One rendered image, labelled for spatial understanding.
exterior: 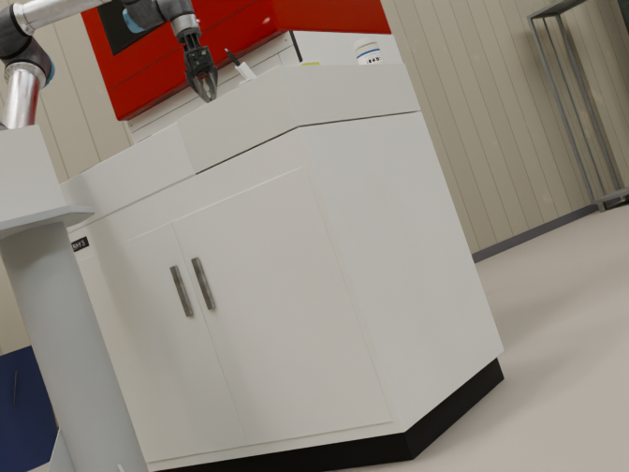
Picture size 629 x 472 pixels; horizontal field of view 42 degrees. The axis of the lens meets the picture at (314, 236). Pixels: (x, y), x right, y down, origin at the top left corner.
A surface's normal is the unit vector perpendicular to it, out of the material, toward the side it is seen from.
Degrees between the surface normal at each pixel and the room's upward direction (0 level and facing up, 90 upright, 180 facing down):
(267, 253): 90
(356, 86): 90
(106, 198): 90
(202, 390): 90
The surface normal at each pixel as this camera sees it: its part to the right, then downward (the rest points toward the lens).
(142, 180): -0.55, 0.18
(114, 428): 0.70, -0.26
